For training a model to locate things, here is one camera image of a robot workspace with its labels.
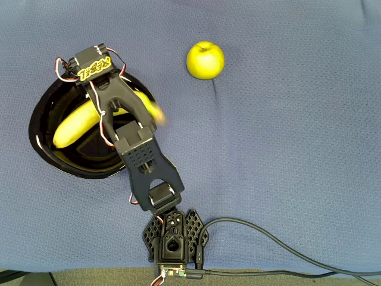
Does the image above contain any green apple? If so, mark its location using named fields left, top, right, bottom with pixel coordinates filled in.
left=186, top=41, right=226, bottom=80

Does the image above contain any blue textured table cloth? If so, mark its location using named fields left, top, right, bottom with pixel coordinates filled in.
left=0, top=0, right=381, bottom=273

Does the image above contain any thin black power cable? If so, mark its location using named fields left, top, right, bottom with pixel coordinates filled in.
left=184, top=268, right=381, bottom=280

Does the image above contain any black glossy bowl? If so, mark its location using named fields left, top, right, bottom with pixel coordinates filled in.
left=28, top=67, right=157, bottom=179

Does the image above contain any thick black USB-C cable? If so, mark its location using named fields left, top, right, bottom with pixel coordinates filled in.
left=195, top=217, right=381, bottom=286

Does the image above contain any yellow banana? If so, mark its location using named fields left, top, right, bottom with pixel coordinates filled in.
left=52, top=91, right=167, bottom=149

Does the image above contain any motor controller circuit board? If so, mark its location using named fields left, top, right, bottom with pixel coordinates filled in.
left=154, top=263, right=188, bottom=279

